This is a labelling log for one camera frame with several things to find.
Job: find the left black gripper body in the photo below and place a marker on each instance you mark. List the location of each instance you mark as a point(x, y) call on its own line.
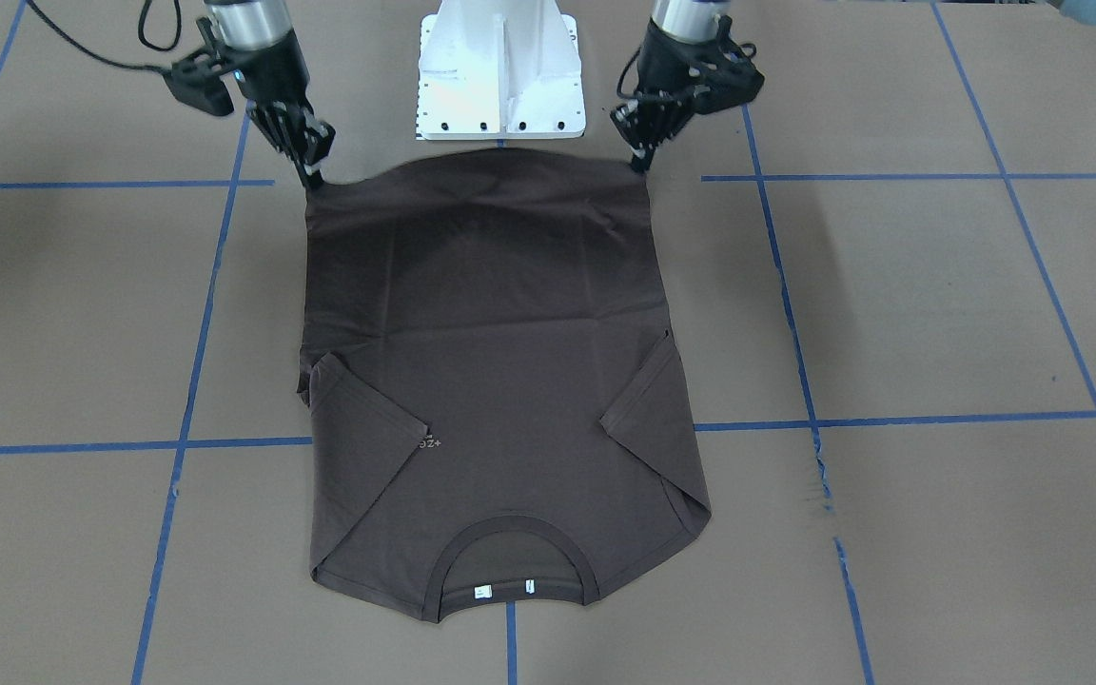
point(664, 68)

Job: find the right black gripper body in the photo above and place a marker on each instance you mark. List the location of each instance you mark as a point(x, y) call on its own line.
point(271, 69)

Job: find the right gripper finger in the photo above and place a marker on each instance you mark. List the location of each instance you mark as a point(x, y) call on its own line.
point(296, 133)

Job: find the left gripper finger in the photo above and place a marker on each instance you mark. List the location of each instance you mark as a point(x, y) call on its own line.
point(644, 127)

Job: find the dark brown t-shirt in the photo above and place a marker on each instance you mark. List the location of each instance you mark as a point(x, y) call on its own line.
point(497, 406)

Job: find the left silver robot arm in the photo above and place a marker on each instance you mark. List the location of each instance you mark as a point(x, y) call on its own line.
point(672, 15)

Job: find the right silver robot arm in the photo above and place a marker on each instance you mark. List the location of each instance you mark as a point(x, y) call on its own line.
point(251, 24)

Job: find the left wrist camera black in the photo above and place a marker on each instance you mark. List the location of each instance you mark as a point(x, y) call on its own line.
point(726, 76)

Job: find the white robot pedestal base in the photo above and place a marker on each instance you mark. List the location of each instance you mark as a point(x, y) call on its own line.
point(499, 70)

